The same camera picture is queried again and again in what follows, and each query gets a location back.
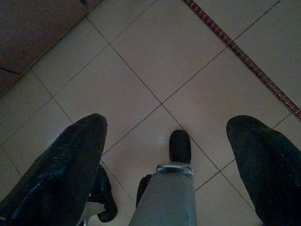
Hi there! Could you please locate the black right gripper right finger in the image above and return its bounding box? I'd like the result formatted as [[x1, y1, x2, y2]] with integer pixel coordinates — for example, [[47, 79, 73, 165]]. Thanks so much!
[[226, 114, 301, 226]]

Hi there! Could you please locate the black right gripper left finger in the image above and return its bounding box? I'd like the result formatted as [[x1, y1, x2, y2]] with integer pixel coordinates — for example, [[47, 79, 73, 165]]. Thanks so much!
[[0, 113, 109, 226]]

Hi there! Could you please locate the grey robot leg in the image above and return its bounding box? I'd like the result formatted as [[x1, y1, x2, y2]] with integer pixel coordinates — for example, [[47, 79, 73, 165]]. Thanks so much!
[[128, 162, 197, 226]]

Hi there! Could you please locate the reddish brown counter cabinet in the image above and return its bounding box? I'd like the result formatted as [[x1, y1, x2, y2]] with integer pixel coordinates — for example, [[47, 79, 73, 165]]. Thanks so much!
[[0, 0, 103, 95]]

